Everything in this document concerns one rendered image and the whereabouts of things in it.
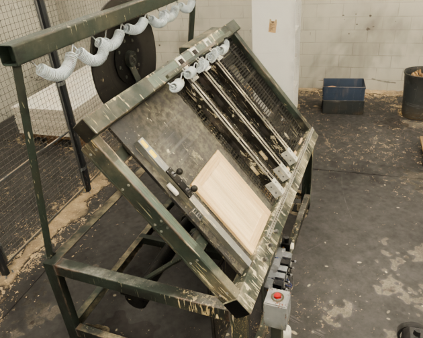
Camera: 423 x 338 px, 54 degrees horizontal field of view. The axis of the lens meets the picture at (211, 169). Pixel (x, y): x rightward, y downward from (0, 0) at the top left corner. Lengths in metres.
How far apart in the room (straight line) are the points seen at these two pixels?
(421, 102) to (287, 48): 2.01
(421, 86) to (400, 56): 1.16
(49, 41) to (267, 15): 4.04
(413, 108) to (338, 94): 1.04
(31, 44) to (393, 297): 3.06
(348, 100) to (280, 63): 1.21
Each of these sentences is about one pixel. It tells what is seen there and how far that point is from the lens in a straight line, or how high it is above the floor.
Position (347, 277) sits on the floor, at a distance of 3.77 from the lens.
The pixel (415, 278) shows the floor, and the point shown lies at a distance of 3.91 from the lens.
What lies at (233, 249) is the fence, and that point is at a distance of 2.42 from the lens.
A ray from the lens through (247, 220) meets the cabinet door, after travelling 2.65.
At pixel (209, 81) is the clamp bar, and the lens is 3.05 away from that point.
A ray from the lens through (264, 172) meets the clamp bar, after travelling 2.94.
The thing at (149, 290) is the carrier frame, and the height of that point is 0.79.
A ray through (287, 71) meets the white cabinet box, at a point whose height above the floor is 0.75.
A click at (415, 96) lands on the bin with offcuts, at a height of 0.35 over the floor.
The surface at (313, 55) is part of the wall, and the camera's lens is 7.46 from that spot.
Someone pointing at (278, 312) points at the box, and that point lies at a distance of 2.27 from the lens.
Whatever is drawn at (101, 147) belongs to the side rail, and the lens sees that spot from 2.09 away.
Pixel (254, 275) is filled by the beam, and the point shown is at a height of 0.87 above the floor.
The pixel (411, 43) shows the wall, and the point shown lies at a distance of 7.43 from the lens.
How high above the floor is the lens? 2.61
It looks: 30 degrees down
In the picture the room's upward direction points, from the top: 5 degrees counter-clockwise
